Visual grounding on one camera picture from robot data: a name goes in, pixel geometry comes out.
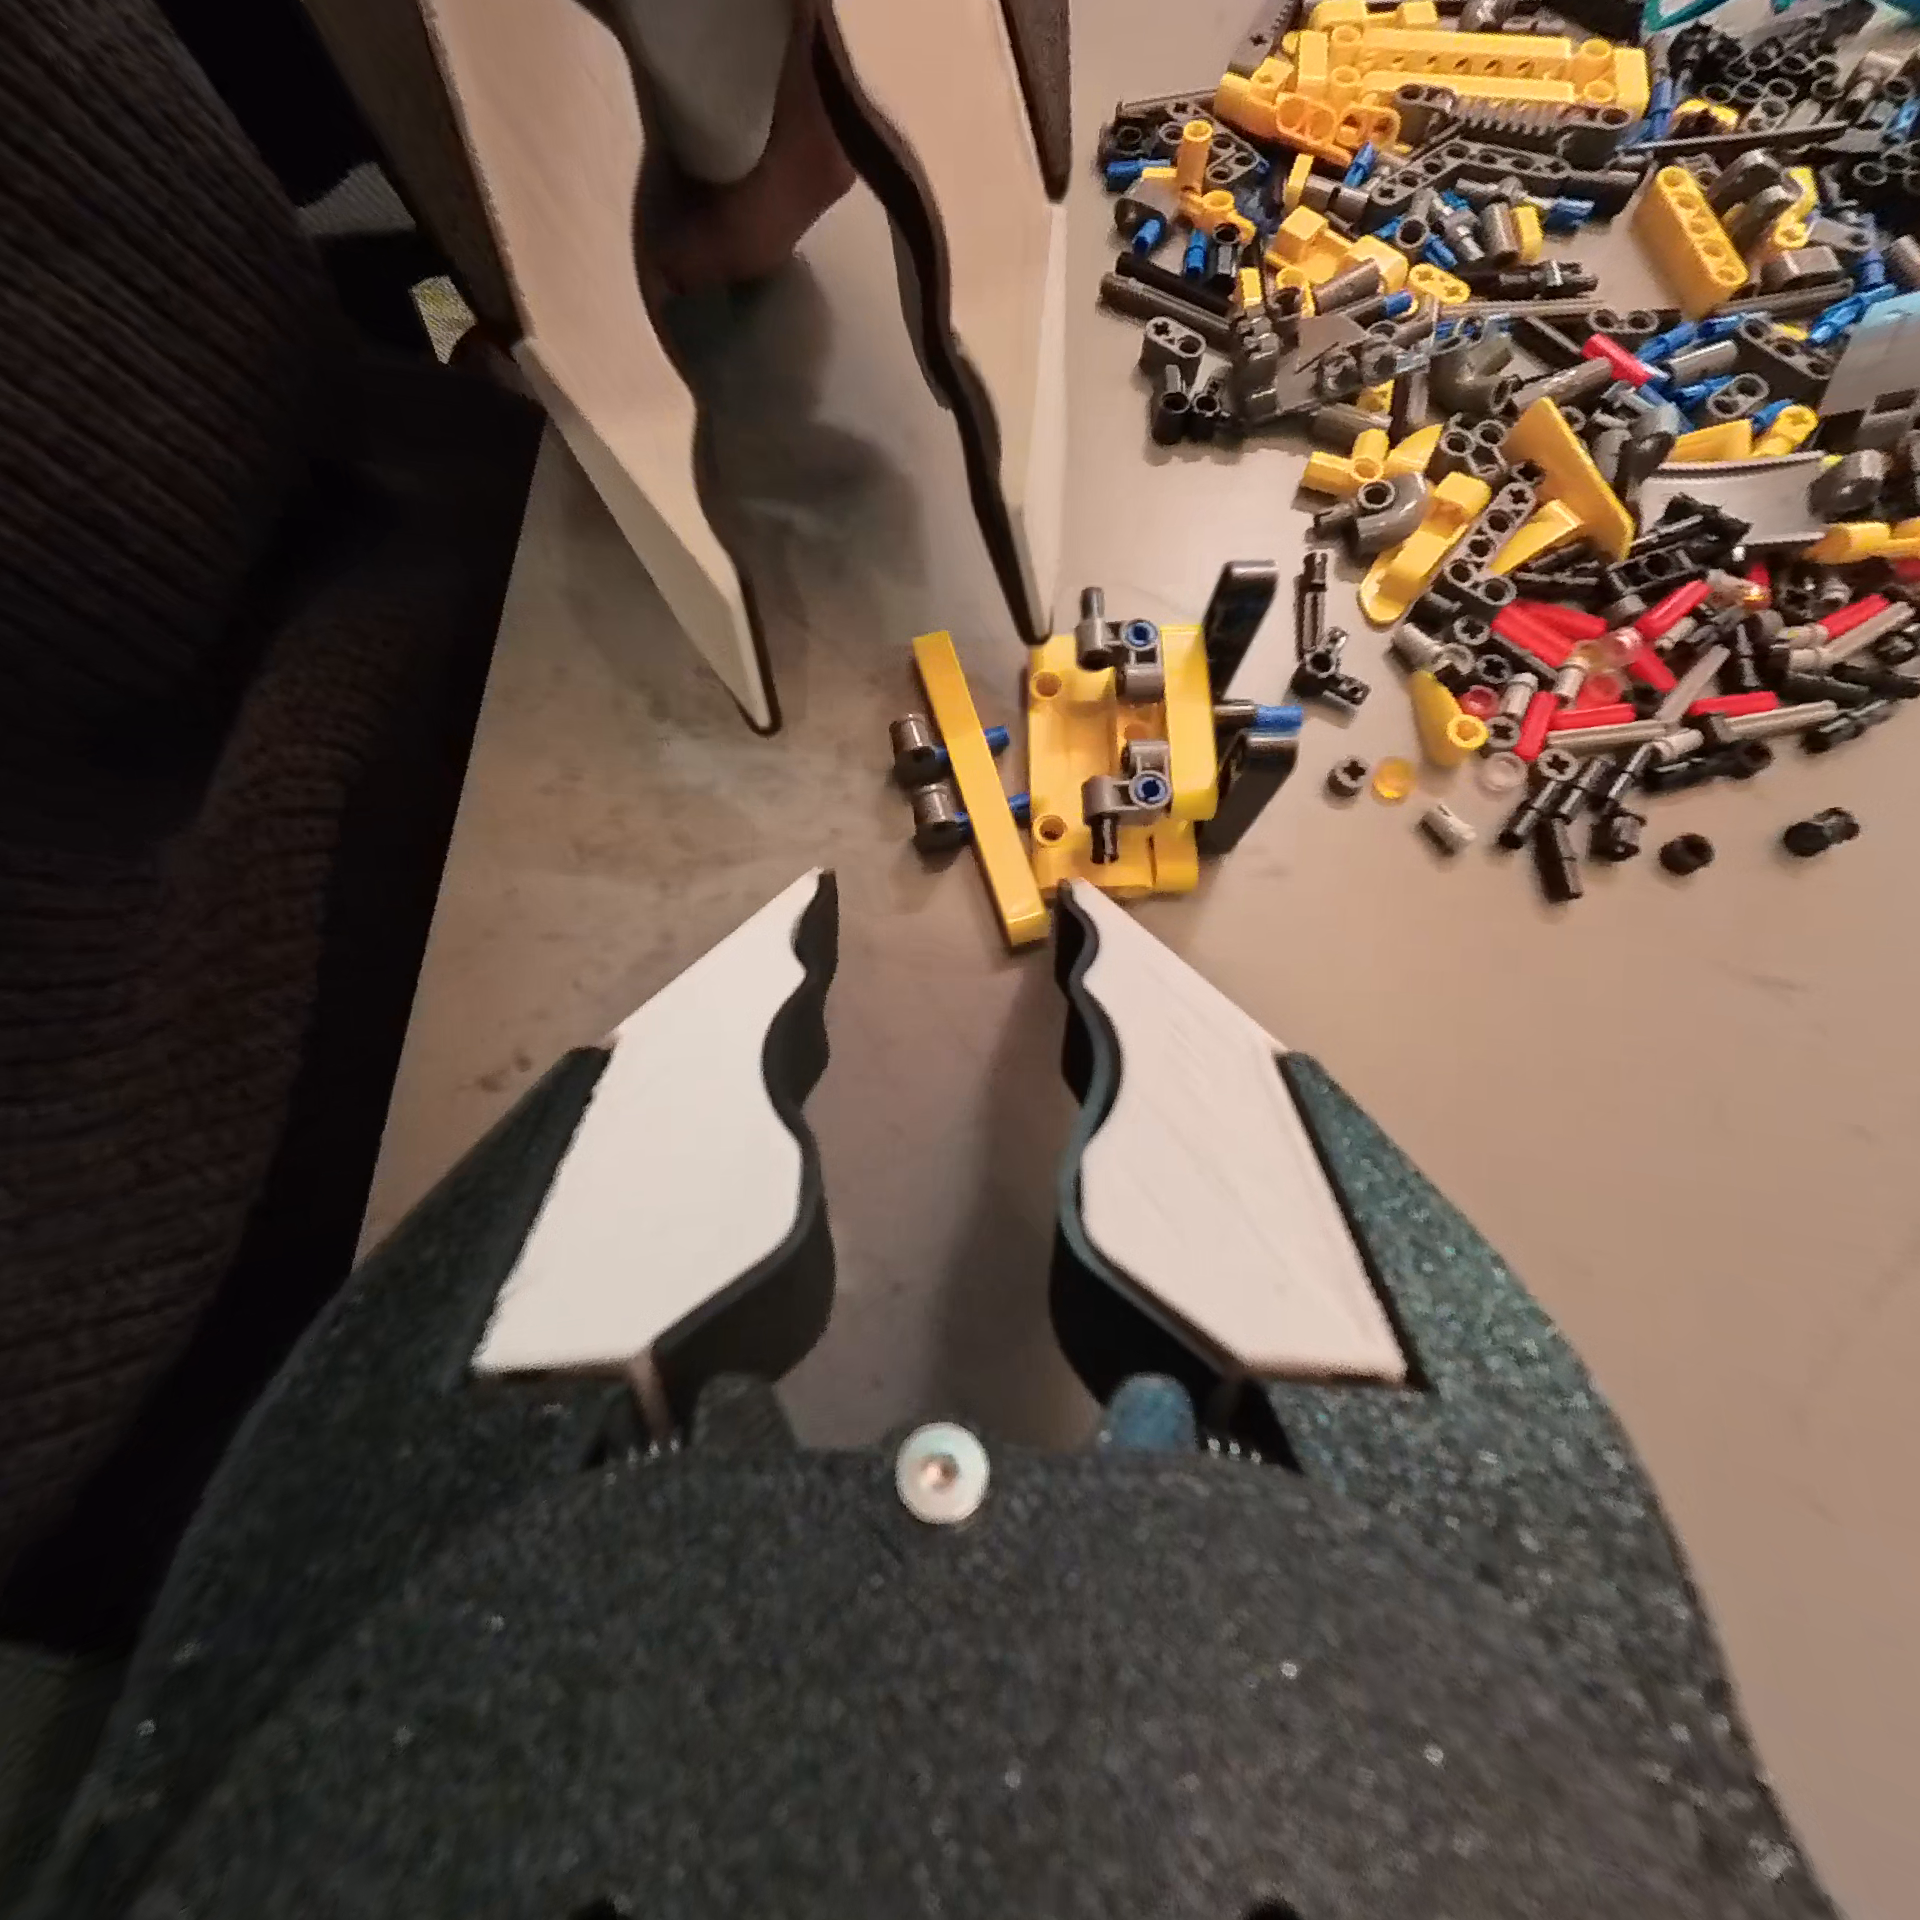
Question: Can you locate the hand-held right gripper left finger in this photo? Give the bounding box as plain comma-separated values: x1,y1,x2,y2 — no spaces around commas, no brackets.
468,867,840,1433

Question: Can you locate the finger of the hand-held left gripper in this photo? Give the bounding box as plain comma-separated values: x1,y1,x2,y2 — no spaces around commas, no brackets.
416,0,783,741
813,0,1072,646

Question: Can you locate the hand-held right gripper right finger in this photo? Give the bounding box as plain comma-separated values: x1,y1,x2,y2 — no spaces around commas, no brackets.
1047,881,1413,1419

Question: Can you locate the yellow toy beam with pins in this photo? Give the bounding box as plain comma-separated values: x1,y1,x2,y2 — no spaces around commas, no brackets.
887,631,1055,951

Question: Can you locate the yellow toy brick frame assembly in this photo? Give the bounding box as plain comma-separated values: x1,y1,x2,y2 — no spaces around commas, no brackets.
1024,562,1304,903

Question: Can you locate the person's left hand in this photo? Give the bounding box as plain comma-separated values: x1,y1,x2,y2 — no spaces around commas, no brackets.
644,89,863,295

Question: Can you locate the black toy angle connector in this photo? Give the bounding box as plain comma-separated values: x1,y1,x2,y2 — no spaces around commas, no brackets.
1288,551,1372,706

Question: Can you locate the pile of toy building parts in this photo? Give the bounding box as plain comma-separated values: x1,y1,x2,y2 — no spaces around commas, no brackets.
1095,0,1920,903

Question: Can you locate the person's dark knit sweater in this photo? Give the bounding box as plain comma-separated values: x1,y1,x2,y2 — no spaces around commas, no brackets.
0,0,542,1652

